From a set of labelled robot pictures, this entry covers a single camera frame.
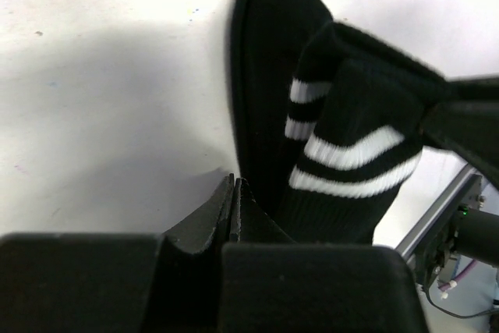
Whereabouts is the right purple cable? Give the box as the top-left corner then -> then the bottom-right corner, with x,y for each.
438,258 -> 480,297

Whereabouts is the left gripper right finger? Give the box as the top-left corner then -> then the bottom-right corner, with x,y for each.
220,179 -> 428,332

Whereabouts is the aluminium front rail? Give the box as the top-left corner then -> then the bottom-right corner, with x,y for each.
395,164 -> 476,270

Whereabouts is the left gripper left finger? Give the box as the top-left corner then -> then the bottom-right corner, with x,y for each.
1,175 -> 235,332

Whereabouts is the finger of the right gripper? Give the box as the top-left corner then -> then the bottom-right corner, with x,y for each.
420,76 -> 498,187

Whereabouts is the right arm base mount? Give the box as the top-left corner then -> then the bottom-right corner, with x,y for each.
414,193 -> 498,289

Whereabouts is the black white-striped sock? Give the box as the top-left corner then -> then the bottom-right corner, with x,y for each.
230,0 -> 456,244

